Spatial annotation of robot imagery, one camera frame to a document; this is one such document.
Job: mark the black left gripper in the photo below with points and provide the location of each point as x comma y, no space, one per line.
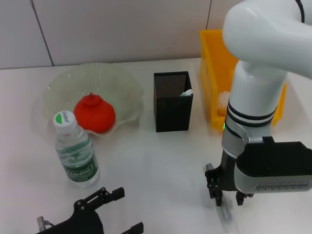
83,221

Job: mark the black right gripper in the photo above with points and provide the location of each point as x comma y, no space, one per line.
226,175

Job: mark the grey marker pen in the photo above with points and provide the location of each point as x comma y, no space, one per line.
208,167

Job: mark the clear green-label water bottle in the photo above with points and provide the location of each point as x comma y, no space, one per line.
78,156

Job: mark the white paper ball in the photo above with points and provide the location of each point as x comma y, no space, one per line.
223,102

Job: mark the orange toy fruit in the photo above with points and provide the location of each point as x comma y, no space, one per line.
96,117

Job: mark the mint green utility knife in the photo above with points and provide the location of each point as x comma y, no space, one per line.
186,93

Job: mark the black mesh pen holder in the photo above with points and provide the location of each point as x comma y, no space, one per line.
173,114

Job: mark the pale green wavy glass plate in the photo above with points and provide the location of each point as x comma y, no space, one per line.
102,80

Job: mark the yellow plastic bin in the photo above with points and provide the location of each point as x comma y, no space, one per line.
212,73

